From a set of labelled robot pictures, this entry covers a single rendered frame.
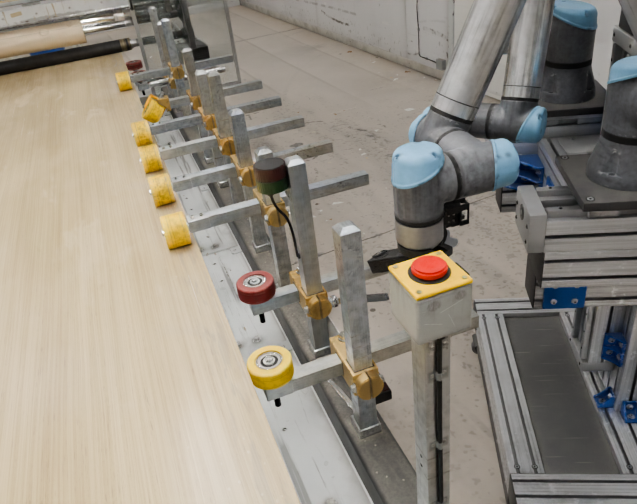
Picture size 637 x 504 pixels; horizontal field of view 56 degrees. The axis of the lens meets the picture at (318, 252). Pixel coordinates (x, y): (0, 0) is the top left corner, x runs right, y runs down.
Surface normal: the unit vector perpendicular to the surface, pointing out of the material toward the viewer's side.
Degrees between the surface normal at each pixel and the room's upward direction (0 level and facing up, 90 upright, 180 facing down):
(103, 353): 0
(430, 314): 90
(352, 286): 90
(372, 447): 0
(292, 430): 0
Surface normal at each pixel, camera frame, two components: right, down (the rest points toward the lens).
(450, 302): 0.35, 0.47
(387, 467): -0.11, -0.84
